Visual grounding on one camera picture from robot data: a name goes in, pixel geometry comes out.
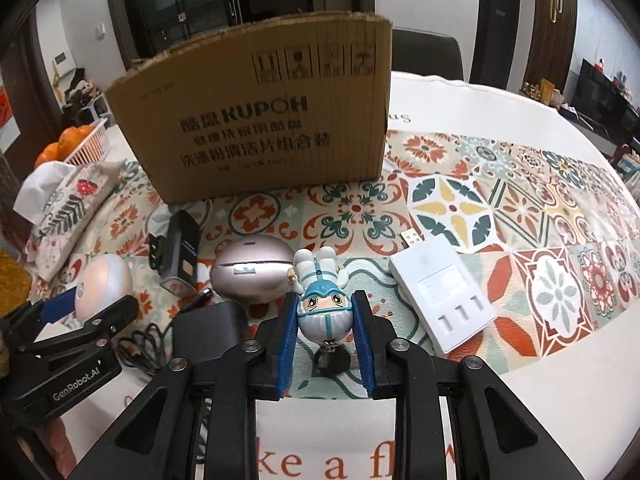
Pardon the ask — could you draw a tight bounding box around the white printed tablecloth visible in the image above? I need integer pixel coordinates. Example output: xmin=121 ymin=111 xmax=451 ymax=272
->
xmin=65 ymin=70 xmax=640 ymax=480

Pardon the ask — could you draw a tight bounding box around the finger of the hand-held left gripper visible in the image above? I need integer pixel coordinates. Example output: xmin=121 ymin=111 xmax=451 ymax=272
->
xmin=0 ymin=287 xmax=84 ymax=346
xmin=27 ymin=294 xmax=140 ymax=358

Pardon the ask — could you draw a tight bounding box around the black bike light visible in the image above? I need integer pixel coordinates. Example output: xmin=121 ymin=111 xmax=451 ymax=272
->
xmin=149 ymin=210 xmax=201 ymax=297

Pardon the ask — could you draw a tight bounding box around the pile of oranges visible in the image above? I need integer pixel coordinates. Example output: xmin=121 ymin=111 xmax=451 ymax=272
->
xmin=34 ymin=125 xmax=96 ymax=168

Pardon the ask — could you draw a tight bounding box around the dark grey chair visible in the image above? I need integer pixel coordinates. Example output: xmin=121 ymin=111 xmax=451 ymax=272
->
xmin=392 ymin=29 xmax=463 ymax=82

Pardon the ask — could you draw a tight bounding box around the black cable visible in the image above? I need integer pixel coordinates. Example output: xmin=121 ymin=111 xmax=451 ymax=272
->
xmin=117 ymin=289 xmax=215 ymax=377

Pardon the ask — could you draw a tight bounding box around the brown cardboard box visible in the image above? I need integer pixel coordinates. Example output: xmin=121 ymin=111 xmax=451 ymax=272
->
xmin=105 ymin=10 xmax=394 ymax=205

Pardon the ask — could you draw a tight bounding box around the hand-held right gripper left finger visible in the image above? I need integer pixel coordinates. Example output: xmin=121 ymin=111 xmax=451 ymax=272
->
xmin=75 ymin=290 xmax=301 ymax=480

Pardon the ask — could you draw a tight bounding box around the floral fabric tissue box cover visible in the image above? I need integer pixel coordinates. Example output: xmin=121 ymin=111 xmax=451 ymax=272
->
xmin=25 ymin=160 xmax=128 ymax=281

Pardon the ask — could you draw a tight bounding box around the black media cabinet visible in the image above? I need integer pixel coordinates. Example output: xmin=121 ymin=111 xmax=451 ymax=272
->
xmin=570 ymin=57 xmax=640 ymax=161

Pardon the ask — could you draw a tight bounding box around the yellow textured cloth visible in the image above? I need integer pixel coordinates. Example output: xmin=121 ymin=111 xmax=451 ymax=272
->
xmin=0 ymin=250 xmax=32 ymax=311

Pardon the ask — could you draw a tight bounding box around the silver egg-shaped device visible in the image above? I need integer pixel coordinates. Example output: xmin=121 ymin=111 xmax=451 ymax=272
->
xmin=210 ymin=240 xmax=296 ymax=306

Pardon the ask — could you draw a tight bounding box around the dark glass sliding door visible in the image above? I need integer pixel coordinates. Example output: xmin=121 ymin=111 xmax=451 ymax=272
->
xmin=105 ymin=0 xmax=373 ymax=61

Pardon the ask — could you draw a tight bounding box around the white wall panel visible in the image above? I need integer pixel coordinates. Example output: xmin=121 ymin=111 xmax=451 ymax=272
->
xmin=52 ymin=52 xmax=76 ymax=81

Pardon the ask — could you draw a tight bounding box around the white charger box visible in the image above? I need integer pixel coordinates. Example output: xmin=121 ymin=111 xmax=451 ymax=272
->
xmin=389 ymin=247 xmax=497 ymax=356

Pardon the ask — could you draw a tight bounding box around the white slatted basket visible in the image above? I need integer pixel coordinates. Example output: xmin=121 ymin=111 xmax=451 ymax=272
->
xmin=62 ymin=119 xmax=111 ymax=167

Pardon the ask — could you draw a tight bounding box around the white tissue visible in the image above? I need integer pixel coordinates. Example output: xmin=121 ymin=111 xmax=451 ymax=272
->
xmin=287 ymin=246 xmax=353 ymax=376
xmin=12 ymin=162 xmax=76 ymax=223

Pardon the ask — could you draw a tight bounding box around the pink round device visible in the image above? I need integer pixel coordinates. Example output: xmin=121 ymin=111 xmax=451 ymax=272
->
xmin=75 ymin=254 xmax=135 ymax=318

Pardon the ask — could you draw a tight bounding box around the white power adapter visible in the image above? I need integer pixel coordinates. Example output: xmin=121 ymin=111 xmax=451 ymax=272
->
xmin=172 ymin=302 xmax=251 ymax=376

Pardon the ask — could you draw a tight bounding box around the patterned tile-print tablecloth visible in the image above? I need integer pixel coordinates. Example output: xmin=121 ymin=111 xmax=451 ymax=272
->
xmin=30 ymin=130 xmax=640 ymax=401

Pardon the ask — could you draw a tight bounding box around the white shoe rack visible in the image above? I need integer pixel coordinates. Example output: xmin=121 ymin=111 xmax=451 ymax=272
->
xmin=55 ymin=67 xmax=110 ymax=126

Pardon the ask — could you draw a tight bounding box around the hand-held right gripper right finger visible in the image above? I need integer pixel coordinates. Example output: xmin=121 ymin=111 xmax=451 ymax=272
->
xmin=351 ymin=289 xmax=586 ymax=480

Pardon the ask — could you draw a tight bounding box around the brown door with gold handle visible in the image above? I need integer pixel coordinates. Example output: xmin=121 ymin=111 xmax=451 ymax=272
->
xmin=530 ymin=0 xmax=580 ymax=107

